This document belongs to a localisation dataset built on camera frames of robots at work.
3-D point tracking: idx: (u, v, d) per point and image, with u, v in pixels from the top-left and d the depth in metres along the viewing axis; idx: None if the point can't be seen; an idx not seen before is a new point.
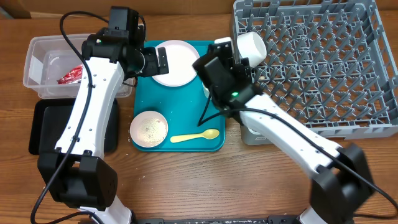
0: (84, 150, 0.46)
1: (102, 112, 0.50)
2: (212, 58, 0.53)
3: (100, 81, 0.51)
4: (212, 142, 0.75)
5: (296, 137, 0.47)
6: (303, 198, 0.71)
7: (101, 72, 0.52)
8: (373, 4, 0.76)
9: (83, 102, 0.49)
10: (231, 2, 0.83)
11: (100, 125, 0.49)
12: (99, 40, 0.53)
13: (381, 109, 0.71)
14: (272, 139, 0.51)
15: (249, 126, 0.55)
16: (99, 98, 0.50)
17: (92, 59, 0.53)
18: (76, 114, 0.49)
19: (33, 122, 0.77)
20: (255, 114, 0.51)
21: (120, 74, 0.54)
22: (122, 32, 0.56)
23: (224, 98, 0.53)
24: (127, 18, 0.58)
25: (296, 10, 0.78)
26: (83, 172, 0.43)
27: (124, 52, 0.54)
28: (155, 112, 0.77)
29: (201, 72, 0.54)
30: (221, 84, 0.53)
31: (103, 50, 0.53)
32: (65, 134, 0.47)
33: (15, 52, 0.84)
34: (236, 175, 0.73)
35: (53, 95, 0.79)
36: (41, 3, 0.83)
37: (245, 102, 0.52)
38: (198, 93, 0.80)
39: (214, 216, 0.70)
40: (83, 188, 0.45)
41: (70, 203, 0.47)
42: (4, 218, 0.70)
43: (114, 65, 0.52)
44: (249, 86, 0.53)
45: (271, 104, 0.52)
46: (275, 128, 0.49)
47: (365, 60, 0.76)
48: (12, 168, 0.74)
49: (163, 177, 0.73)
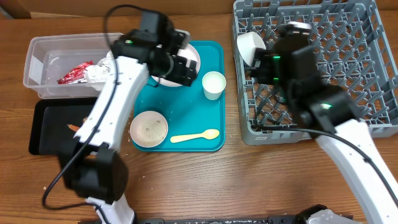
0: (102, 142, 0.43)
1: (124, 110, 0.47)
2: (304, 46, 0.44)
3: (125, 80, 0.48)
4: (213, 142, 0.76)
5: (387, 196, 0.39)
6: (303, 198, 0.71)
7: (128, 70, 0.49)
8: (373, 4, 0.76)
9: (107, 96, 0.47)
10: (231, 2, 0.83)
11: (122, 121, 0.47)
12: (130, 40, 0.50)
13: (381, 109, 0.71)
14: (349, 180, 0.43)
15: (323, 148, 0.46)
16: (124, 95, 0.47)
17: (121, 58, 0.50)
18: (99, 106, 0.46)
19: (33, 122, 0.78)
20: (344, 149, 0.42)
21: (145, 76, 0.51)
22: (151, 35, 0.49)
23: (304, 103, 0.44)
24: (158, 22, 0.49)
25: (296, 10, 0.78)
26: (99, 162, 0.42)
27: (150, 56, 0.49)
28: (155, 112, 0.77)
29: (285, 58, 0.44)
30: (305, 82, 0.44)
31: (132, 53, 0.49)
32: (86, 124, 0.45)
33: (15, 53, 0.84)
34: (237, 175, 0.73)
35: (53, 95, 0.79)
36: (41, 4, 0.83)
37: (335, 121, 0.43)
38: (198, 93, 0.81)
39: (214, 216, 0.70)
40: (95, 179, 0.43)
41: (79, 193, 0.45)
42: (4, 218, 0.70)
43: (140, 65, 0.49)
44: (341, 96, 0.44)
45: (368, 140, 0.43)
46: (364, 175, 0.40)
47: (365, 60, 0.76)
48: (12, 168, 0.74)
49: (163, 177, 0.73)
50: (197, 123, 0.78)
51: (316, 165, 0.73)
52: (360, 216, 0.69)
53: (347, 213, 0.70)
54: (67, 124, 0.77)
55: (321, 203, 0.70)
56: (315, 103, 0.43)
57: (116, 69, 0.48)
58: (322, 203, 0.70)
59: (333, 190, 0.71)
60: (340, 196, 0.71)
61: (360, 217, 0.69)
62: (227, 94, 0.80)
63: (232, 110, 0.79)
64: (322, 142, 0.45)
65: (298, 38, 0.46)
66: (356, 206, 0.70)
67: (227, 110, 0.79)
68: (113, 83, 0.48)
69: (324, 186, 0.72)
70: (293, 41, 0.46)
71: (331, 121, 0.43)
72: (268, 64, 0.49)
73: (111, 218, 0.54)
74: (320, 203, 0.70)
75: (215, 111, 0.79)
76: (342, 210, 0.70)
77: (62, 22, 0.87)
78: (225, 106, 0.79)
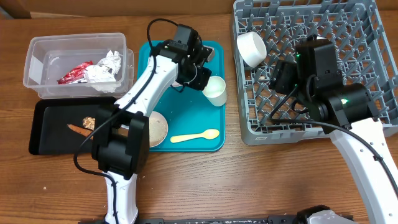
0: (137, 111, 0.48)
1: (154, 98, 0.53)
2: (324, 45, 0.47)
3: (160, 71, 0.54)
4: (212, 143, 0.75)
5: (392, 196, 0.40)
6: (303, 198, 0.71)
7: (163, 64, 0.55)
8: (373, 4, 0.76)
9: (143, 82, 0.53)
10: (231, 2, 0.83)
11: (152, 104, 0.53)
12: (167, 46, 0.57)
13: (381, 108, 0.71)
14: (356, 176, 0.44)
15: (334, 142, 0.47)
16: (157, 82, 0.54)
17: (158, 57, 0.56)
18: (135, 86, 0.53)
19: (33, 123, 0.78)
20: (356, 145, 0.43)
21: (175, 73, 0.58)
22: (183, 46, 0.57)
23: (322, 95, 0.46)
24: (191, 35, 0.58)
25: (296, 10, 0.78)
26: (132, 129, 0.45)
27: (181, 61, 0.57)
28: (156, 112, 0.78)
29: (306, 54, 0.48)
30: (323, 76, 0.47)
31: (168, 55, 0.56)
32: (125, 97, 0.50)
33: (15, 53, 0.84)
34: (237, 175, 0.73)
35: (53, 95, 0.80)
36: (41, 4, 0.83)
37: (349, 115, 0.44)
38: (198, 93, 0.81)
39: (214, 216, 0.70)
40: (122, 147, 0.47)
41: (101, 162, 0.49)
42: (4, 218, 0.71)
43: (173, 63, 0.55)
44: (362, 94, 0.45)
45: (380, 139, 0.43)
46: (373, 173, 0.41)
47: (365, 60, 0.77)
48: (11, 168, 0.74)
49: (164, 177, 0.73)
50: (197, 124, 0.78)
51: (316, 165, 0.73)
52: (360, 216, 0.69)
53: (347, 213, 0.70)
54: (67, 124, 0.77)
55: (321, 203, 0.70)
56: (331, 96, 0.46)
57: (154, 62, 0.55)
58: (322, 203, 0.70)
59: (333, 190, 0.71)
60: (340, 196, 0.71)
61: (360, 217, 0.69)
62: (227, 94, 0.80)
63: (232, 110, 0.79)
64: (334, 135, 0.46)
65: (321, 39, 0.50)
66: (356, 206, 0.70)
67: (227, 110, 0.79)
68: (150, 72, 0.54)
69: (324, 186, 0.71)
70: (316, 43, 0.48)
71: (346, 111, 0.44)
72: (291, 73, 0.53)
73: (119, 206, 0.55)
74: (319, 203, 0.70)
75: (215, 111, 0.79)
76: (342, 210, 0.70)
77: (62, 22, 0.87)
78: (225, 106, 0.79)
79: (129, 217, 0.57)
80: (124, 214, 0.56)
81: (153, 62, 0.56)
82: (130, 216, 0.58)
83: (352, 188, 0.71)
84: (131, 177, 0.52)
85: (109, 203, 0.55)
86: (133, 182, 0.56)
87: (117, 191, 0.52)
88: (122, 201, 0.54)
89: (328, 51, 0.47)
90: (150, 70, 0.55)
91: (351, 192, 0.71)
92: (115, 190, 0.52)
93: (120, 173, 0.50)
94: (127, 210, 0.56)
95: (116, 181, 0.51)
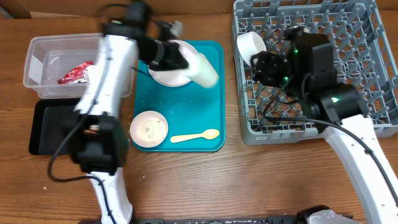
0: (102, 112, 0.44)
1: (117, 86, 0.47)
2: (323, 43, 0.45)
3: (117, 55, 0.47)
4: (212, 143, 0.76)
5: (384, 186, 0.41)
6: (303, 198, 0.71)
7: (117, 45, 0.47)
8: (373, 4, 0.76)
9: (99, 73, 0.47)
10: (231, 2, 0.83)
11: (116, 94, 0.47)
12: (119, 21, 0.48)
13: (381, 109, 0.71)
14: (349, 170, 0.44)
15: (327, 139, 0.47)
16: (115, 70, 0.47)
17: (110, 38, 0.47)
18: (92, 83, 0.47)
19: (34, 123, 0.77)
20: (347, 139, 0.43)
21: (135, 51, 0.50)
22: (136, 20, 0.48)
23: (315, 94, 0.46)
24: (144, 8, 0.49)
25: (295, 10, 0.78)
26: (102, 130, 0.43)
27: (137, 33, 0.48)
28: (155, 112, 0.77)
29: (305, 51, 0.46)
30: (319, 76, 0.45)
31: (121, 32, 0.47)
32: (84, 99, 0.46)
33: (15, 53, 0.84)
34: (237, 175, 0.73)
35: (53, 95, 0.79)
36: (41, 3, 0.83)
37: (342, 115, 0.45)
38: (198, 93, 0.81)
39: (214, 216, 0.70)
40: (99, 148, 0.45)
41: (83, 166, 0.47)
42: (4, 218, 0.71)
43: (129, 42, 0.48)
44: (353, 94, 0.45)
45: (371, 134, 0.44)
46: (365, 166, 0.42)
47: (365, 60, 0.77)
48: (12, 168, 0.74)
49: (163, 177, 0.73)
50: (196, 124, 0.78)
51: (316, 165, 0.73)
52: (360, 216, 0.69)
53: (347, 213, 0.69)
54: None
55: (321, 203, 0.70)
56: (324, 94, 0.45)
57: (106, 46, 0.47)
58: (322, 203, 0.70)
59: (333, 189, 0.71)
60: (340, 196, 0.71)
61: (360, 217, 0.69)
62: (227, 94, 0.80)
63: (232, 110, 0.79)
64: (328, 133, 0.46)
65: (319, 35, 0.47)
66: (356, 206, 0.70)
67: (227, 110, 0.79)
68: (106, 60, 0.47)
69: (324, 186, 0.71)
70: (314, 37, 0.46)
71: (339, 110, 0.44)
72: (276, 66, 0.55)
73: (111, 206, 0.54)
74: (319, 203, 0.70)
75: (215, 111, 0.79)
76: (342, 210, 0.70)
77: (62, 22, 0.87)
78: (225, 106, 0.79)
79: (124, 215, 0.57)
80: (119, 213, 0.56)
81: (106, 46, 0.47)
82: (125, 213, 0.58)
83: (352, 188, 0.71)
84: (117, 172, 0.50)
85: (101, 203, 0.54)
86: (120, 177, 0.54)
87: (106, 189, 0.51)
88: (114, 198, 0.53)
89: (324, 53, 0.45)
90: (105, 57, 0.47)
91: (351, 192, 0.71)
92: (103, 188, 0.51)
93: (105, 171, 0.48)
94: (120, 208, 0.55)
95: (102, 180, 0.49)
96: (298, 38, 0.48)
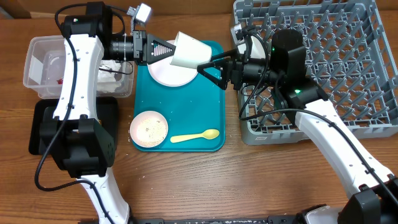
0: (80, 115, 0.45)
1: (91, 82, 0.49)
2: (298, 46, 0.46)
3: (83, 55, 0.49)
4: (212, 143, 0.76)
5: (349, 150, 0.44)
6: (303, 198, 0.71)
7: (81, 45, 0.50)
8: (373, 4, 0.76)
9: (68, 74, 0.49)
10: (231, 2, 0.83)
11: (91, 92, 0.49)
12: (76, 18, 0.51)
13: (381, 109, 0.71)
14: (319, 144, 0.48)
15: (300, 126, 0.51)
16: (86, 70, 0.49)
17: (72, 37, 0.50)
18: (66, 84, 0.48)
19: (33, 122, 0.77)
20: (313, 116, 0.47)
21: (101, 48, 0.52)
22: (95, 19, 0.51)
23: (286, 90, 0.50)
24: (104, 9, 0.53)
25: (296, 10, 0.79)
26: (83, 134, 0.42)
27: (100, 28, 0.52)
28: (155, 112, 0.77)
29: (280, 54, 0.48)
30: (290, 74, 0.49)
31: (81, 29, 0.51)
32: (60, 104, 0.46)
33: (15, 52, 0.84)
34: (237, 175, 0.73)
35: (53, 95, 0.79)
36: (41, 3, 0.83)
37: (306, 102, 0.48)
38: (197, 93, 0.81)
39: (214, 216, 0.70)
40: (84, 152, 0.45)
41: (71, 170, 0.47)
42: (4, 218, 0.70)
43: (92, 38, 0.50)
44: (314, 88, 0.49)
45: (333, 111, 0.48)
46: (331, 136, 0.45)
47: (365, 60, 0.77)
48: (11, 168, 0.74)
49: (163, 177, 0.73)
50: (196, 124, 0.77)
51: (316, 165, 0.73)
52: None
53: None
54: None
55: (321, 203, 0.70)
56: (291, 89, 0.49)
57: (70, 46, 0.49)
58: (322, 203, 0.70)
59: (334, 190, 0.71)
60: (340, 196, 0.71)
61: None
62: (227, 95, 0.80)
63: (232, 110, 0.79)
64: (297, 120, 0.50)
65: (293, 33, 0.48)
66: None
67: (227, 110, 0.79)
68: (73, 61, 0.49)
69: (324, 186, 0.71)
70: (288, 37, 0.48)
71: (303, 101, 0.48)
72: (237, 70, 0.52)
73: (107, 206, 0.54)
74: (319, 203, 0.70)
75: (215, 111, 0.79)
76: None
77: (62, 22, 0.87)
78: (225, 106, 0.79)
79: (122, 214, 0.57)
80: (115, 213, 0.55)
81: (69, 46, 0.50)
82: (122, 212, 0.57)
83: None
84: (107, 173, 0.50)
85: (96, 206, 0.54)
86: (112, 177, 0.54)
87: (98, 191, 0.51)
88: (107, 200, 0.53)
89: (298, 57, 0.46)
90: (71, 58, 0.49)
91: None
92: (96, 190, 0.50)
93: (94, 173, 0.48)
94: (117, 208, 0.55)
95: (93, 182, 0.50)
96: (273, 37, 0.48)
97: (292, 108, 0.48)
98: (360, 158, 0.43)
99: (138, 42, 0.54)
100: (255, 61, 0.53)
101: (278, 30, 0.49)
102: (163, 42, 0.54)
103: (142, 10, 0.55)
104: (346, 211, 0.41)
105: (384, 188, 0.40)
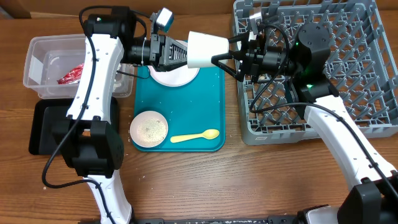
0: (93, 117, 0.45)
1: (107, 83, 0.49)
2: (323, 47, 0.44)
3: (102, 55, 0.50)
4: (213, 142, 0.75)
5: (354, 145, 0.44)
6: (303, 198, 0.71)
7: (102, 46, 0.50)
8: (373, 4, 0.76)
9: (87, 74, 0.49)
10: (231, 2, 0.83)
11: (107, 93, 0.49)
12: (99, 17, 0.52)
13: (381, 109, 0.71)
14: (327, 140, 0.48)
15: (308, 121, 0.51)
16: (104, 70, 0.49)
17: (94, 36, 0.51)
18: (83, 83, 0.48)
19: (33, 122, 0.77)
20: (322, 111, 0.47)
21: (120, 49, 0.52)
22: (117, 20, 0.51)
23: (299, 84, 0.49)
24: (129, 12, 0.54)
25: (295, 10, 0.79)
26: (94, 135, 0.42)
27: (122, 29, 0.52)
28: (155, 112, 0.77)
29: (304, 52, 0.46)
30: (309, 71, 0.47)
31: (102, 28, 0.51)
32: (74, 103, 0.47)
33: (15, 52, 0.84)
34: (237, 175, 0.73)
35: (53, 95, 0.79)
36: (42, 4, 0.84)
37: (316, 97, 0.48)
38: (199, 93, 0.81)
39: (214, 216, 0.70)
40: (93, 152, 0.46)
41: (79, 170, 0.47)
42: (4, 218, 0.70)
43: (114, 40, 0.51)
44: (326, 84, 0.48)
45: (342, 107, 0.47)
46: (337, 132, 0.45)
47: (365, 60, 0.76)
48: (11, 168, 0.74)
49: (163, 177, 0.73)
50: (199, 124, 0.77)
51: (316, 165, 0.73)
52: None
53: None
54: None
55: (321, 203, 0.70)
56: (304, 83, 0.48)
57: (91, 46, 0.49)
58: (322, 203, 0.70)
59: (334, 189, 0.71)
60: (340, 196, 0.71)
61: None
62: (227, 95, 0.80)
63: (232, 110, 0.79)
64: (306, 113, 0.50)
65: (323, 33, 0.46)
66: None
67: (227, 110, 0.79)
68: (92, 60, 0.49)
69: (324, 186, 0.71)
70: (315, 35, 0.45)
71: (315, 94, 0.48)
72: (254, 64, 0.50)
73: (110, 206, 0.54)
74: (319, 203, 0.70)
75: (217, 112, 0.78)
76: None
77: (62, 22, 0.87)
78: (225, 106, 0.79)
79: (124, 215, 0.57)
80: (117, 213, 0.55)
81: (90, 46, 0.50)
82: (125, 213, 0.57)
83: None
84: (113, 175, 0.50)
85: (99, 206, 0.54)
86: (118, 178, 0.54)
87: (103, 191, 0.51)
88: (111, 200, 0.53)
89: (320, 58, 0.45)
90: (91, 58, 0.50)
91: None
92: (101, 191, 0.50)
93: (101, 173, 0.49)
94: (120, 209, 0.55)
95: (99, 182, 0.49)
96: (300, 30, 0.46)
97: (302, 102, 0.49)
98: (365, 154, 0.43)
99: (155, 44, 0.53)
100: (273, 50, 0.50)
101: (303, 23, 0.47)
102: (181, 46, 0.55)
103: (163, 14, 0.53)
104: (347, 205, 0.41)
105: (387, 185, 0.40)
